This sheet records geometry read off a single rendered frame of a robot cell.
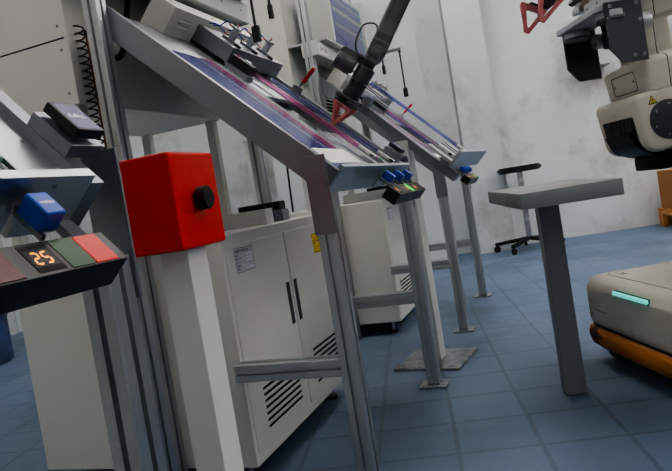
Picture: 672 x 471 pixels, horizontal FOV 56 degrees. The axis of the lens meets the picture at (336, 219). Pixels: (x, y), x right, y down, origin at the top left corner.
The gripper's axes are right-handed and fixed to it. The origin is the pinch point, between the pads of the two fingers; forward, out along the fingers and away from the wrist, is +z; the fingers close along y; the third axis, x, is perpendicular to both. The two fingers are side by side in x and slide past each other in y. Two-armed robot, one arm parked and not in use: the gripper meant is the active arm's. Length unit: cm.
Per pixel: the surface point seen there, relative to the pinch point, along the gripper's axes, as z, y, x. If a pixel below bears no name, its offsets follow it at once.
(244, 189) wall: 140, -317, -142
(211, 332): 28, 98, 31
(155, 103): 21, 27, -42
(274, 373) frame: 46, 64, 38
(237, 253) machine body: 32, 53, 13
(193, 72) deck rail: 0, 60, -17
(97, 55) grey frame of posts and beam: 9, 63, -39
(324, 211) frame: 8, 65, 29
